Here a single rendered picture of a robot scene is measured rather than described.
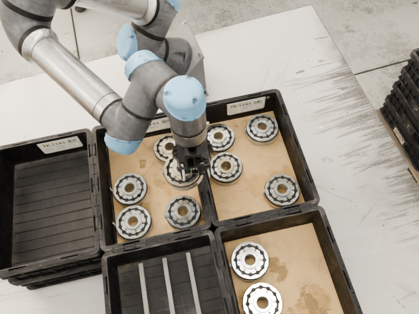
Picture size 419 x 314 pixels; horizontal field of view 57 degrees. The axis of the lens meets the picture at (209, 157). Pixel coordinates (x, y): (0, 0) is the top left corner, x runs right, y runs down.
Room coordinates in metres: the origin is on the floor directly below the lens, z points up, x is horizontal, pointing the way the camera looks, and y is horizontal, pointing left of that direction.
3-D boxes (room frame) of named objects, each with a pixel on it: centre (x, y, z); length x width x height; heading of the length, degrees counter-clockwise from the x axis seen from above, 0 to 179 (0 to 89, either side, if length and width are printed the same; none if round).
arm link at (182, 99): (0.44, 0.03, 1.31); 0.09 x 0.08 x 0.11; 36
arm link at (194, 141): (0.44, 0.03, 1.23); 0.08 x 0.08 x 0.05
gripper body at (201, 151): (0.43, 0.04, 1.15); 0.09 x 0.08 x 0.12; 2
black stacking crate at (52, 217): (0.47, 0.48, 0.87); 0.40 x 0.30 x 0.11; 5
